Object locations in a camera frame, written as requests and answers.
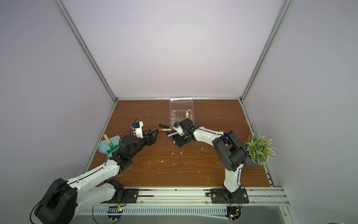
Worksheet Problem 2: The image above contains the clear acrylic lipstick organizer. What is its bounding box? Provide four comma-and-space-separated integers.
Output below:
170, 98, 195, 128

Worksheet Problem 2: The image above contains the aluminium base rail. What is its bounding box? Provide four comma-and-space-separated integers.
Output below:
75, 187, 290, 216

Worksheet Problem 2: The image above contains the green rake wooden handle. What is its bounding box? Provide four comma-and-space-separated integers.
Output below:
103, 134, 120, 154

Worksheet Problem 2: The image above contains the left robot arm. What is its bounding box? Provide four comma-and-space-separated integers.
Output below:
30, 129, 159, 224

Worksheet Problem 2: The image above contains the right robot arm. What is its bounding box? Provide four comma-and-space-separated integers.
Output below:
173, 119, 249, 198

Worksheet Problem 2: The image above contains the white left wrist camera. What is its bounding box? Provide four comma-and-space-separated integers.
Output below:
131, 121, 144, 139

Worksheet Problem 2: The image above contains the black camera cable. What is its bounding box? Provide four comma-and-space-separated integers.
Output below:
118, 118, 138, 142

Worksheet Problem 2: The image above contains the green potted plant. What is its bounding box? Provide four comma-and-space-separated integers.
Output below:
244, 134, 276, 167

